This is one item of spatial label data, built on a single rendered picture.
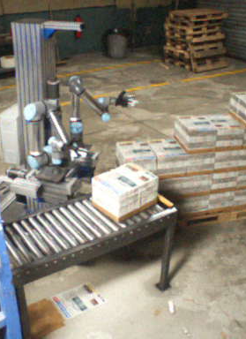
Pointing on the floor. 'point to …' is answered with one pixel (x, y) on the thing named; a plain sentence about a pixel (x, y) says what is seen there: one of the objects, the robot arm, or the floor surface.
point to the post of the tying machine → (7, 300)
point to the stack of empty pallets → (199, 25)
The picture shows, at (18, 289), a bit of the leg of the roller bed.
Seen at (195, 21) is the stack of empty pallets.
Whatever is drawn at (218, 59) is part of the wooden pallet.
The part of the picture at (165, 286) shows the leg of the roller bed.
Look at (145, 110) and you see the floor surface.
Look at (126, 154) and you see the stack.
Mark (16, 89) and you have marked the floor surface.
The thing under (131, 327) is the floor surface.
